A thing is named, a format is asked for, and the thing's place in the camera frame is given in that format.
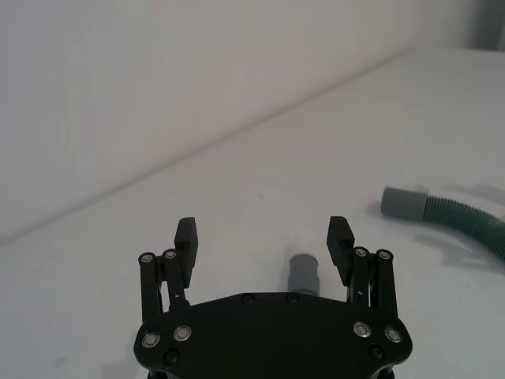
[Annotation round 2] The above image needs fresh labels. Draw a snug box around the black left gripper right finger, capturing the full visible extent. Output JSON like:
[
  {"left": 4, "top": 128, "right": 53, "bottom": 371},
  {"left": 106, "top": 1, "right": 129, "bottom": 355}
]
[{"left": 326, "top": 216, "right": 400, "bottom": 317}]

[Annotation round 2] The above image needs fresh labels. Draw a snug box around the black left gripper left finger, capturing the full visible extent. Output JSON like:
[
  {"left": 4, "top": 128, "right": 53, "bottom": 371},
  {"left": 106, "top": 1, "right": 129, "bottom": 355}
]
[{"left": 137, "top": 216, "right": 199, "bottom": 321}]

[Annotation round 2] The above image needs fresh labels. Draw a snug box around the short grey corrugated hose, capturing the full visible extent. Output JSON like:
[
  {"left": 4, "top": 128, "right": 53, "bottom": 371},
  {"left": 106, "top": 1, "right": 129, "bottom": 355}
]
[{"left": 287, "top": 253, "right": 320, "bottom": 296}]

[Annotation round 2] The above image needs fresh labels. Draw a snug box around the long grey corrugated hose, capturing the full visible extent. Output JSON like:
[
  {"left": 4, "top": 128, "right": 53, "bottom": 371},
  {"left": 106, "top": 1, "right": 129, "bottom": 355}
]
[{"left": 380, "top": 186, "right": 505, "bottom": 273}]

